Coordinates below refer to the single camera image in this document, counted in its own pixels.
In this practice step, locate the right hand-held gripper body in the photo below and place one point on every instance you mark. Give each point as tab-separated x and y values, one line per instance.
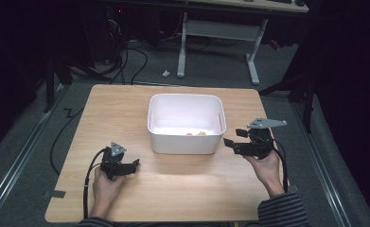
260	142

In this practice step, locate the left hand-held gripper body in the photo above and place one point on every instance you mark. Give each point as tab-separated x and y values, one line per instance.
112	164

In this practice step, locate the white plastic storage bin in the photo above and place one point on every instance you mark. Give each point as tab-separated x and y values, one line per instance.
186	123

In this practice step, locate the person's left hand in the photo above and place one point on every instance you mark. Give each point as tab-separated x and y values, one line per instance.
105	192

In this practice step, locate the person's right hand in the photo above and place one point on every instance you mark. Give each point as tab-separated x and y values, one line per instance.
267	171

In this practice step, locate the black metal stand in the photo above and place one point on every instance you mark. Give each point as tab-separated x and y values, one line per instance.
307	104
50	85

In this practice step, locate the grey tape piece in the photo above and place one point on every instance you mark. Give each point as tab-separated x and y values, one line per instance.
56	194

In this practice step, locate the small red object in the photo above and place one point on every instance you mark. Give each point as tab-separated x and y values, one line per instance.
274	44

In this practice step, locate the white paper scrap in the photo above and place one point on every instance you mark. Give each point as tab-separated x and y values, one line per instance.
166	73

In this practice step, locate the grey-legged wooden desk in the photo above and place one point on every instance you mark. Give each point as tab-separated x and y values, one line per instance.
219	31

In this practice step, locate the metal floor rail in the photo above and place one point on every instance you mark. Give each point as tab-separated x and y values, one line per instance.
323	171
17	159

